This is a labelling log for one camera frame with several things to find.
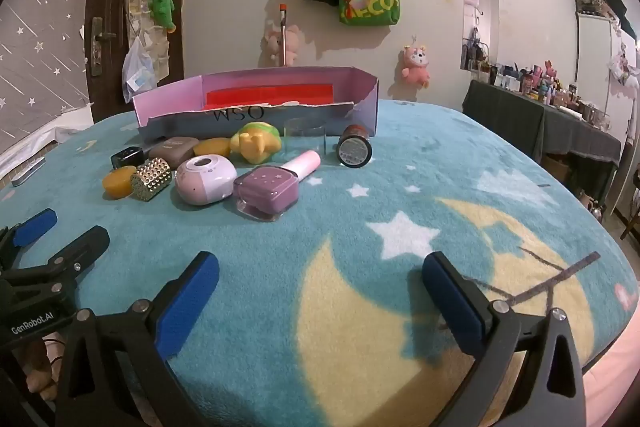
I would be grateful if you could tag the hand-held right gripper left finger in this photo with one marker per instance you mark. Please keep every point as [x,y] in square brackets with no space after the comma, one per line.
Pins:
[187,307]

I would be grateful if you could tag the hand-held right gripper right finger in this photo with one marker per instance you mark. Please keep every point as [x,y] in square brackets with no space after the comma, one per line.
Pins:
[452,307]

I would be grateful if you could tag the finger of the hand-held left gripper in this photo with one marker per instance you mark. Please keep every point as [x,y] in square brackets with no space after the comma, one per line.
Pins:
[82,249]
[35,227]

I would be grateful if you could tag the orange round soap disc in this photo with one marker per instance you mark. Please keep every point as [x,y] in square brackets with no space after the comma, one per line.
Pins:
[212,148]
[117,182]

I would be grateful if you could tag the gold studded cylinder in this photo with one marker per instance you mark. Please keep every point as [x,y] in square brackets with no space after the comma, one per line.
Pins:
[150,179]

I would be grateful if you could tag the black lipstick tube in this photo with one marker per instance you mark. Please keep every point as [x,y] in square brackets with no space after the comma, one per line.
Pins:
[125,156]

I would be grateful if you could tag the pink round device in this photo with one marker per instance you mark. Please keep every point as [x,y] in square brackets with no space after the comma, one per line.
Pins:
[205,179]

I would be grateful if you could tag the grey rounded case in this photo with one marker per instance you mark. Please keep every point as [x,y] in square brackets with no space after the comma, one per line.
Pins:
[172,149]

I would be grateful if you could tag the purple square bottle pink cap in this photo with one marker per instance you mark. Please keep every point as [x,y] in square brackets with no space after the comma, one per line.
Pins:
[267,187]

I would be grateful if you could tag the yellow green toy figure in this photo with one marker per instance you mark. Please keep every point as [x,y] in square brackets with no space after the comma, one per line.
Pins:
[255,142]

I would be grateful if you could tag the dark red glitter bottle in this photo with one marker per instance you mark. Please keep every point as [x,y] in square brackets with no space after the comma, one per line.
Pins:
[355,149]

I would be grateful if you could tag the clear glass cup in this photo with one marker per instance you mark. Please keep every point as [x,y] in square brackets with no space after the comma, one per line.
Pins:
[305,139]

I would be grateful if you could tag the purple cardboard box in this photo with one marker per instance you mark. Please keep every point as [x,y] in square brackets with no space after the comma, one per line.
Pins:
[310,114]

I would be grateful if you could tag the person's left hand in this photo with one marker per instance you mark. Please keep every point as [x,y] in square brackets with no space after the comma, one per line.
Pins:
[41,369]

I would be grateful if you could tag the white remote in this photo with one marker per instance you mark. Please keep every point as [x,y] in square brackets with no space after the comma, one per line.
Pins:
[27,172]

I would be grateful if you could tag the clear plastic bag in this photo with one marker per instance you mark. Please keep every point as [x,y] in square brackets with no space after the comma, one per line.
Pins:
[137,74]

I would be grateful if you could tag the table with dark cloth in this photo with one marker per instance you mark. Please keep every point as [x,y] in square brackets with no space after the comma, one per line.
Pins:
[515,122]

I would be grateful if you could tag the red printed paper liner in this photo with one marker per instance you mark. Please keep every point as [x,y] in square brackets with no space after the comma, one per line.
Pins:
[270,94]

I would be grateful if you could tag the beige hanging organizer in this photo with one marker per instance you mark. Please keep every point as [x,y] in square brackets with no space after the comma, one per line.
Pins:
[145,22]

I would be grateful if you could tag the row of cosmetics and figurines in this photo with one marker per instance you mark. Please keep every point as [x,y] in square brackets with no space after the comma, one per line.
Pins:
[540,84]

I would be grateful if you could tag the pink plush with bow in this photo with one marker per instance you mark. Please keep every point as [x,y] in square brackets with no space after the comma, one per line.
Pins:
[415,67]

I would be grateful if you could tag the green plush toy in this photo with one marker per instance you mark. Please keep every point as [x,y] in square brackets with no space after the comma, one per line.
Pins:
[162,7]

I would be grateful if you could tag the pale pink plush toy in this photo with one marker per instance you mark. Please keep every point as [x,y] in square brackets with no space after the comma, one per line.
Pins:
[274,44]

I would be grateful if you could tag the metal mop pole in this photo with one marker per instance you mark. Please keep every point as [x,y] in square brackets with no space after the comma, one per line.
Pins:
[284,37]

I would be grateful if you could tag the white cabinet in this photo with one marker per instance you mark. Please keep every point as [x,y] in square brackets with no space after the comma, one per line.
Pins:
[595,52]

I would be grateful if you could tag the tall wall mirror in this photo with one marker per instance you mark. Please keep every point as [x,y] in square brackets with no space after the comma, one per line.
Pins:
[480,7]

